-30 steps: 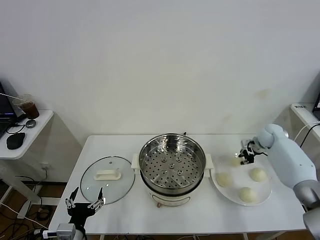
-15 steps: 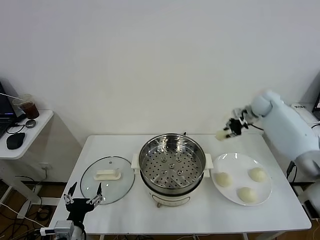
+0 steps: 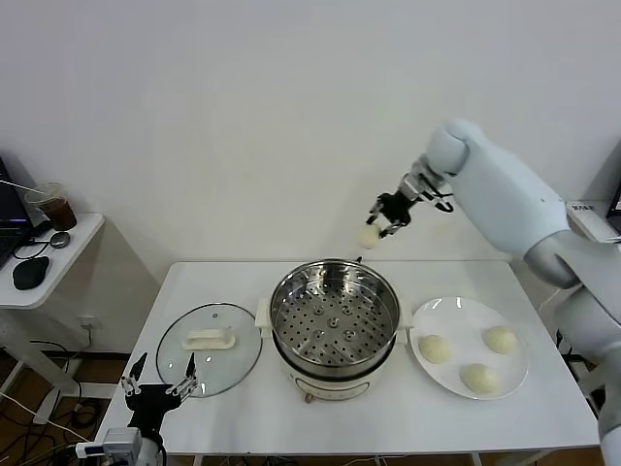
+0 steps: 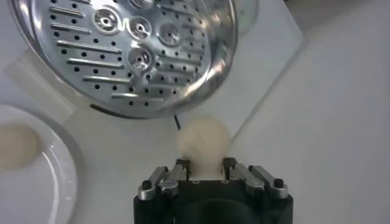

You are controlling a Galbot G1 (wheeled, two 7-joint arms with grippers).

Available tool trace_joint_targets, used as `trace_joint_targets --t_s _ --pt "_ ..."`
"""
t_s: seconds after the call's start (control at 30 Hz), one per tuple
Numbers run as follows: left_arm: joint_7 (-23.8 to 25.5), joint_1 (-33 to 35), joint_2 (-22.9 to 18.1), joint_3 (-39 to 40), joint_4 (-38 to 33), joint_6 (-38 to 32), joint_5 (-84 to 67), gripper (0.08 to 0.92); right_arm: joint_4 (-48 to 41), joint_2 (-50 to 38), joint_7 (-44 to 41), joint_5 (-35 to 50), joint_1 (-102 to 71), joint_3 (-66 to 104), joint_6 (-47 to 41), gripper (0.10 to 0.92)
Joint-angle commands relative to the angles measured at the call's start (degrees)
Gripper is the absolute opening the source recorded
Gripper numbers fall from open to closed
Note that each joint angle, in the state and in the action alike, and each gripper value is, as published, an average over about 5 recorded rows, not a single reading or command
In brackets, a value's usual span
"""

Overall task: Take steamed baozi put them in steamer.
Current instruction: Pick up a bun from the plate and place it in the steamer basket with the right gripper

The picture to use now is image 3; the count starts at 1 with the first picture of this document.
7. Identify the white round plate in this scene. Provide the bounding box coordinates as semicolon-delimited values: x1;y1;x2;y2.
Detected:
409;296;530;401

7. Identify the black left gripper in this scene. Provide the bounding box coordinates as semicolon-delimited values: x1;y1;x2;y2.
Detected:
120;351;198;430

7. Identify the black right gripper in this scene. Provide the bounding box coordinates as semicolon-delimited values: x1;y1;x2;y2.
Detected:
365;191;416;240

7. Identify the black computer mouse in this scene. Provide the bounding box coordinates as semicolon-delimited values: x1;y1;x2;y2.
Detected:
12;255;51;291

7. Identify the white side table with laptop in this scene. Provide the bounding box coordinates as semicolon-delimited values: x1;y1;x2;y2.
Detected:
0;212;164;428

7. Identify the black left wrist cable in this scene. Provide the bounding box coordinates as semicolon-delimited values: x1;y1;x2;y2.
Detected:
147;421;167;466

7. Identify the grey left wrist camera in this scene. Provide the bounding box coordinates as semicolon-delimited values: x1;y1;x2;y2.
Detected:
75;426;144;460

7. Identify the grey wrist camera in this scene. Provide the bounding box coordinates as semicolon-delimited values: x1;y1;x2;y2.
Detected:
75;426;144;460
398;175;438;203

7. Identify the white floor cable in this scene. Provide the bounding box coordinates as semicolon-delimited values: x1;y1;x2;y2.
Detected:
0;387;101;446

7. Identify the plastic cup dark drink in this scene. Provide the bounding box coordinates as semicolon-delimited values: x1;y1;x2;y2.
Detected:
24;182;79;232

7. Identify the round glass pot lid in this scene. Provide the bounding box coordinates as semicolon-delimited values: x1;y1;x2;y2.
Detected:
155;302;264;399

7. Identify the black laptop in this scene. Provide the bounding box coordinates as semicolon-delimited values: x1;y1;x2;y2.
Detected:
0;153;38;271

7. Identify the black floor cable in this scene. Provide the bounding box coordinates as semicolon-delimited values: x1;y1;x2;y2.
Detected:
31;341;82;361

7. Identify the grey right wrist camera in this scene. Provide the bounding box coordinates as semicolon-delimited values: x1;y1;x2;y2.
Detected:
398;175;438;203

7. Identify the stainless steel steamer basket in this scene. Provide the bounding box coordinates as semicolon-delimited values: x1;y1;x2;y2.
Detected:
269;260;404;378

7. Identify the thin drinking straw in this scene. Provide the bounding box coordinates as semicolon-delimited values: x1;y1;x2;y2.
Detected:
0;178;49;194

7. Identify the white steamed baozi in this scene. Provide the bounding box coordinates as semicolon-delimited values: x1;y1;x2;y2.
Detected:
357;223;380;250
459;362;502;395
482;325;518;354
418;334;453;364

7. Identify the black cable by laptop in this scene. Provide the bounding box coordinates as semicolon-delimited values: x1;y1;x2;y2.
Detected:
13;226;54;260

